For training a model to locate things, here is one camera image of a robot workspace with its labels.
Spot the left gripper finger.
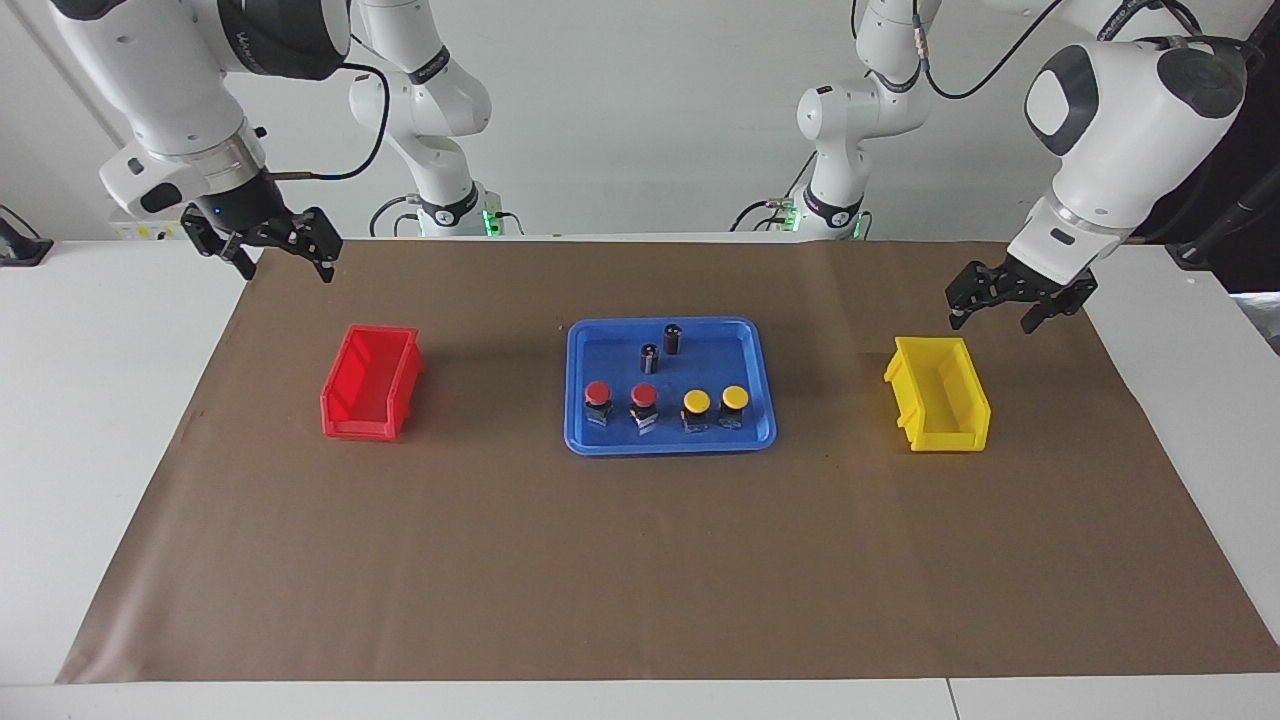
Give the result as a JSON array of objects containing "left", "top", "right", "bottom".
[
  {"left": 1018, "top": 285, "right": 1086, "bottom": 335},
  {"left": 946, "top": 260, "right": 1006, "bottom": 331}
]

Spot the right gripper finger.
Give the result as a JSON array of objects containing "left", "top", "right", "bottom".
[
  {"left": 183, "top": 205, "right": 257, "bottom": 282},
  {"left": 295, "top": 207, "right": 344, "bottom": 284}
]

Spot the yellow plastic bin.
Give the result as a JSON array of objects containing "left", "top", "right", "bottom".
[{"left": 883, "top": 335, "right": 993, "bottom": 454}]

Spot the red plastic bin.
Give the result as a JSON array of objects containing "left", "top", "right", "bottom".
[{"left": 319, "top": 323, "right": 425, "bottom": 442}]

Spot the black device on table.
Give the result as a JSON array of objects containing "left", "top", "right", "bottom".
[{"left": 0, "top": 205, "right": 54, "bottom": 267}]

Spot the black stand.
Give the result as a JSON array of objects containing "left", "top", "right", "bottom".
[{"left": 1165, "top": 165, "right": 1280, "bottom": 271}]

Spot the blue plastic tray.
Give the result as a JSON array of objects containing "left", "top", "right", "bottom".
[{"left": 563, "top": 316, "right": 779, "bottom": 458}]

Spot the brown paper table mat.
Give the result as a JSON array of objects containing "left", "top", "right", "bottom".
[{"left": 55, "top": 238, "right": 1280, "bottom": 686}]

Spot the black right base cable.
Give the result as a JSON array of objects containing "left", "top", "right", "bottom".
[{"left": 367, "top": 194, "right": 421, "bottom": 239}]

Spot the black base cable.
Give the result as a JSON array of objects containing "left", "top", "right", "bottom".
[
  {"left": 729, "top": 150, "right": 816, "bottom": 233},
  {"left": 367, "top": 194, "right": 421, "bottom": 239}
]

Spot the white wall socket box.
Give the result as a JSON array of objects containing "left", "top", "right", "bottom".
[{"left": 108, "top": 215, "right": 191, "bottom": 242}]

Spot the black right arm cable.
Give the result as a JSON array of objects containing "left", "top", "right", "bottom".
[{"left": 265, "top": 62, "right": 391, "bottom": 183}]

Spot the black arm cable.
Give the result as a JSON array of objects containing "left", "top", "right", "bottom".
[
  {"left": 265, "top": 62, "right": 391, "bottom": 183},
  {"left": 912, "top": 0, "right": 1066, "bottom": 101}
]

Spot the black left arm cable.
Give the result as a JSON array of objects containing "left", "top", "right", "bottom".
[{"left": 912, "top": 0, "right": 1066, "bottom": 101}]

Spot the black left base cable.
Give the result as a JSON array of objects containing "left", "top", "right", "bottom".
[{"left": 729, "top": 150, "right": 816, "bottom": 233}]

